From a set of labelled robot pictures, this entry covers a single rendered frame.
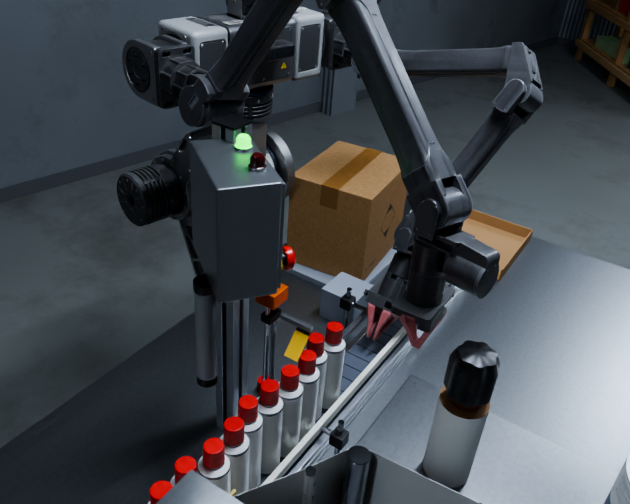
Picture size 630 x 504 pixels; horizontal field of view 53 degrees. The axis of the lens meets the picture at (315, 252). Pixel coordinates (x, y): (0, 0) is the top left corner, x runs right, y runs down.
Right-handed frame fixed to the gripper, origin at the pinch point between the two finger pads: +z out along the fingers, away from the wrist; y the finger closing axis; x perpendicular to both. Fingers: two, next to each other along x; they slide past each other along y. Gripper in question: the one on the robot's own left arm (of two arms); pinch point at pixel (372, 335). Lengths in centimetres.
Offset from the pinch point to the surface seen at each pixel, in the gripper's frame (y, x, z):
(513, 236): 7, 72, -46
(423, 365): 10.3, 13.7, 1.9
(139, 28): -258, 136, -102
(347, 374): -0.3, -4.2, 10.0
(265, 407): 0.7, -39.5, 17.1
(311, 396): 3.3, -28.3, 13.7
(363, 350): -1.5, 3.0, 4.2
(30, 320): -172, 71, 62
